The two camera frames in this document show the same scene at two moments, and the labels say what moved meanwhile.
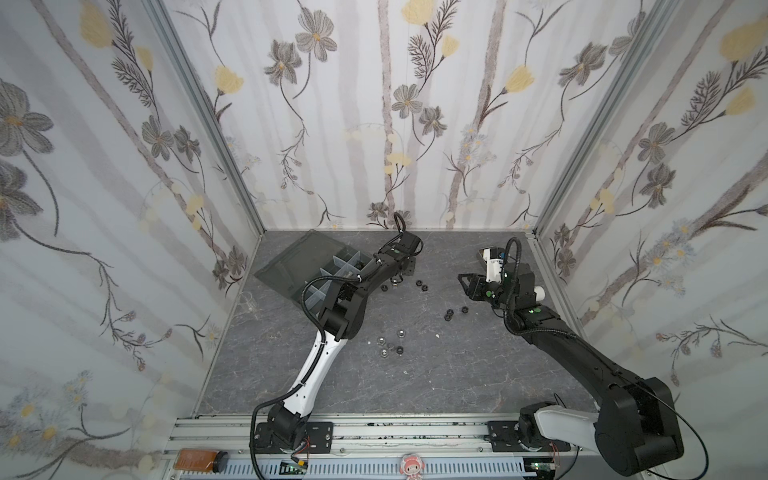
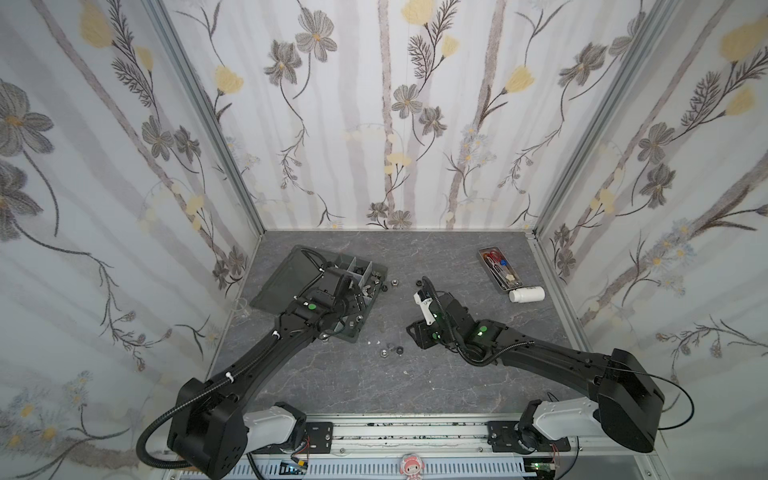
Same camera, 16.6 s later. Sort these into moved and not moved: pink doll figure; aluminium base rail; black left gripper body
Moved: black left gripper body
Not moved: aluminium base rail; pink doll figure
